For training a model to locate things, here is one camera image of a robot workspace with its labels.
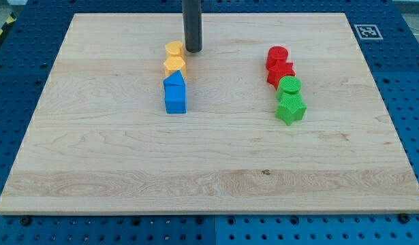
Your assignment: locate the green circle block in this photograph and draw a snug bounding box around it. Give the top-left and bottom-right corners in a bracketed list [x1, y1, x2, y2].
[276, 76, 302, 101]

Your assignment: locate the red circle block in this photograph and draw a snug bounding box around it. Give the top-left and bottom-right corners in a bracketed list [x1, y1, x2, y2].
[266, 46, 289, 70]

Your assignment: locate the blue cube block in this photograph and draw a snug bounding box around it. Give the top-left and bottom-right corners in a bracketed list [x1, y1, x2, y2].
[164, 85, 187, 114]

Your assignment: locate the blue triangle block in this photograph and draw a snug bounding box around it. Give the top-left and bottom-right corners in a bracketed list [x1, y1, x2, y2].
[164, 70, 185, 86]

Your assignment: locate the yellow hexagon block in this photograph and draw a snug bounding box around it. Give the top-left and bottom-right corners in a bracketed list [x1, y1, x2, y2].
[163, 56, 187, 77]

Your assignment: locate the yellow heart block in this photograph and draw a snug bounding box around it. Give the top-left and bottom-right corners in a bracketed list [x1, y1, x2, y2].
[165, 41, 185, 58]

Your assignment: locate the green star block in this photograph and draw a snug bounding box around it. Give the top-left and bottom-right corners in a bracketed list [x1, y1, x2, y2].
[275, 93, 307, 126]

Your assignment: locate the red star block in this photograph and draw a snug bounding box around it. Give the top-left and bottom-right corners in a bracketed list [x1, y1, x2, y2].
[266, 61, 296, 90]

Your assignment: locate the wooden board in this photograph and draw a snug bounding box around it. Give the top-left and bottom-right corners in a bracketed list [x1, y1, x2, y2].
[0, 13, 419, 216]

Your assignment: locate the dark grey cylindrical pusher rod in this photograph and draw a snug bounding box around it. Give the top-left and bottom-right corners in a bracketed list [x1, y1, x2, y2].
[182, 0, 202, 53]

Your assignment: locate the white fiducial marker tag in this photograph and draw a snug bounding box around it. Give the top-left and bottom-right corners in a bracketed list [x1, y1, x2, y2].
[354, 24, 383, 40]

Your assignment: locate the black bolt front left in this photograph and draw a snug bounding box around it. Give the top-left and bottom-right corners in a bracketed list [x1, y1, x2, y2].
[20, 216, 32, 227]

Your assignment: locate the black bolt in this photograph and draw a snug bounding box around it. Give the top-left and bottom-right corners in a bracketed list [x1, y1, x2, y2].
[20, 216, 32, 227]
[398, 213, 411, 224]

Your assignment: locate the black bolt front right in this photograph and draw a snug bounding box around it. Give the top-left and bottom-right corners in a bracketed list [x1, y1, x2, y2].
[398, 213, 411, 224]

